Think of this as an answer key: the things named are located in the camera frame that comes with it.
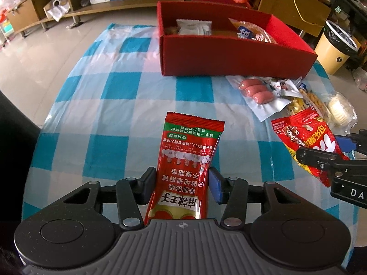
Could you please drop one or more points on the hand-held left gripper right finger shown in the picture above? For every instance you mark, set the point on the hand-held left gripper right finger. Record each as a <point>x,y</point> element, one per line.
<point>216,186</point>

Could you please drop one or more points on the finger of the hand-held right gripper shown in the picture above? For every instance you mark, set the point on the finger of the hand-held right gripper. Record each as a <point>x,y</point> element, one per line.
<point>345,143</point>
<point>315,157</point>

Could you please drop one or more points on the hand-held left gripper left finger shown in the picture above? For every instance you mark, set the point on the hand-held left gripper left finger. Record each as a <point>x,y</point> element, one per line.
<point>149,182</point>

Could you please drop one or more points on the red mushroom print packet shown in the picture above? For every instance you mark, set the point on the red mushroom print packet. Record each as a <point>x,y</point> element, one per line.
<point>309,131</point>

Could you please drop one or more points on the white round pastry packet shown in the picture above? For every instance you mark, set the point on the white round pastry packet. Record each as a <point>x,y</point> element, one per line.
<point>338,110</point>

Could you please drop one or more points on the red green spicy strip packet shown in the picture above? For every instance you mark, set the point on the red green spicy strip packet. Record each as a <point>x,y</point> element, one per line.
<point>183,160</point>

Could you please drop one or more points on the yellow waffle packet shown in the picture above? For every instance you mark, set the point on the yellow waffle packet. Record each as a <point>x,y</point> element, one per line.
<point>314,101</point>

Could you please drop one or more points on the red cardboard box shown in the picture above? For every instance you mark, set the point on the red cardboard box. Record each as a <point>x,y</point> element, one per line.
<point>229,57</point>

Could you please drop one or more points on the orange brown snack packet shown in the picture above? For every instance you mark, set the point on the orange brown snack packet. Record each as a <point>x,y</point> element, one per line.
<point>253,33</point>

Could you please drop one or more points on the sandwich bread packet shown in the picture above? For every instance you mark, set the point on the sandwich bread packet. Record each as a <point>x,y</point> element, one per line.
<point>193,27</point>

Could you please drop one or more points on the small white candy packet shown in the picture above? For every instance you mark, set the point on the small white candy packet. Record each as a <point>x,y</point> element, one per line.
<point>283,87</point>

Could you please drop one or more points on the pink sausage packet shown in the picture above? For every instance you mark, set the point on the pink sausage packet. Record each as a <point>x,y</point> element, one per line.
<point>255,90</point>

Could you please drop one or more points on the yellow waste bin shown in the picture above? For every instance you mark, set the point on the yellow waste bin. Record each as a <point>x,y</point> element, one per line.
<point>332,51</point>

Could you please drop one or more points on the blue white checkered tablecloth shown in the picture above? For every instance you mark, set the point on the blue white checkered tablecloth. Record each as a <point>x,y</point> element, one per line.
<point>100,91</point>

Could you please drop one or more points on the dark cabinet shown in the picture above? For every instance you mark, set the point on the dark cabinet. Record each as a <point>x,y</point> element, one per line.
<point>14,154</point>

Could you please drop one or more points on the dark metal shelf rack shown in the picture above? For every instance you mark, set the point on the dark metal shelf rack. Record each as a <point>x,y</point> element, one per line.
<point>349,3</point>

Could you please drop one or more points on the wooden television stand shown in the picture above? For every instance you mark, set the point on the wooden television stand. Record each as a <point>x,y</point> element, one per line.
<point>100,3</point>

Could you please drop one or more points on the tape roll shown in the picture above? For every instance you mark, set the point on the tape roll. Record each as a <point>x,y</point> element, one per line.
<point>56,3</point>

